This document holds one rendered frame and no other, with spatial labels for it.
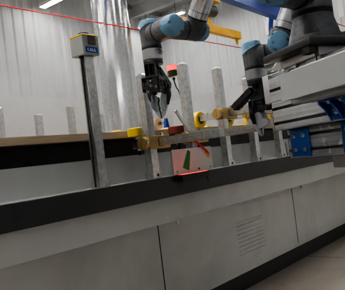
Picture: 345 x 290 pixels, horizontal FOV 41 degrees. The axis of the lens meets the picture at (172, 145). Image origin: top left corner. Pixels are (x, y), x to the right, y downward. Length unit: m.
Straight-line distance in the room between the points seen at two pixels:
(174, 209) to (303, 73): 0.90
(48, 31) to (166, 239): 9.07
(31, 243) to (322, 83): 0.92
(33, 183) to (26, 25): 9.00
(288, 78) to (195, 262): 1.28
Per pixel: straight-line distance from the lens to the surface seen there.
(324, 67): 1.09
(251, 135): 2.34
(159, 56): 1.70
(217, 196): 2.06
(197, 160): 1.93
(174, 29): 1.61
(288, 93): 1.20
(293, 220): 3.08
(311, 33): 1.34
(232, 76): 12.22
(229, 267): 2.48
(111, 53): 6.08
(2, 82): 9.85
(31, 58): 10.38
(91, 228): 1.56
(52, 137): 1.66
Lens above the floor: 0.77
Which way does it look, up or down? 2 degrees up
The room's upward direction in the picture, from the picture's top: 7 degrees counter-clockwise
